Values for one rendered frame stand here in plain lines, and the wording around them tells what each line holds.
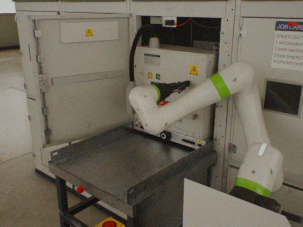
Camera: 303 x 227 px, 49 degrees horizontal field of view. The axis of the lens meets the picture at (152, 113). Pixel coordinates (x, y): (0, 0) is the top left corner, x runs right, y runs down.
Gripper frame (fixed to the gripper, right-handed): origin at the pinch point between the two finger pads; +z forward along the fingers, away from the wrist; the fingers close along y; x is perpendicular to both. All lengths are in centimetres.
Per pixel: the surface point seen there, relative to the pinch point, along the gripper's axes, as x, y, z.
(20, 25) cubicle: 23, -179, 7
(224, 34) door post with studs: 26.2, 16.1, 9.7
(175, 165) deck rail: -33.4, 13.9, -25.7
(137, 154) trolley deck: -38.4, -15.5, -20.9
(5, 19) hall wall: -16, -1115, 453
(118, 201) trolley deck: -39, 9, -59
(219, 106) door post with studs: -11.3, 16.5, 9.5
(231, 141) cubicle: -28.2, 25.8, 7.5
